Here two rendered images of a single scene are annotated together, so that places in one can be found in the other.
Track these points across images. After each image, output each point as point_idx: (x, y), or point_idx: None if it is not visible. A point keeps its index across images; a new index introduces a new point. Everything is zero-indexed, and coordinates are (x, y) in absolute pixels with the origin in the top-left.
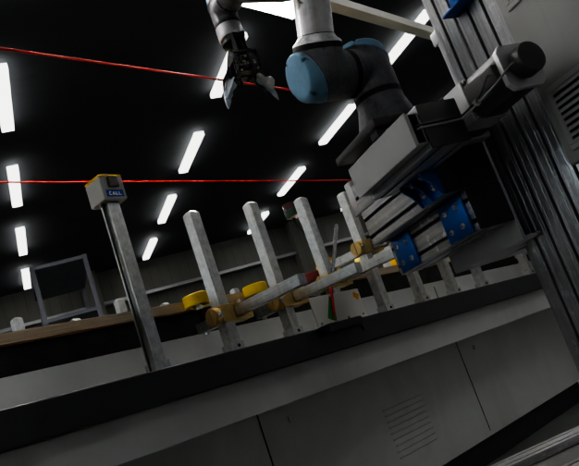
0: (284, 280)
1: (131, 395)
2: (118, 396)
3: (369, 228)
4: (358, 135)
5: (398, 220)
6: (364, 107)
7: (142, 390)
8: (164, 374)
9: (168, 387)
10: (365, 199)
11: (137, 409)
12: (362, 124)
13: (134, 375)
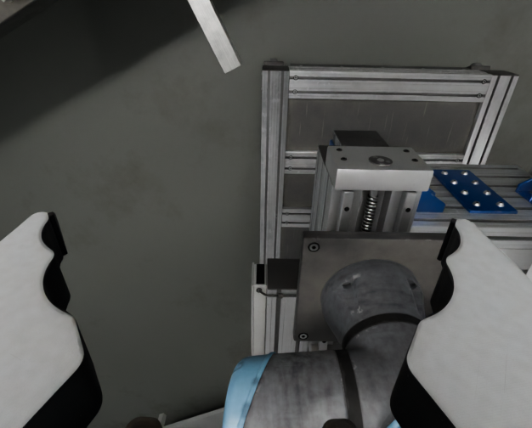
0: (210, 44)
1: None
2: None
3: (319, 160)
4: (296, 308)
5: (311, 217)
6: (338, 339)
7: (5, 29)
8: (25, 11)
9: (36, 10)
10: (323, 196)
11: (7, 34)
12: (326, 312)
13: None
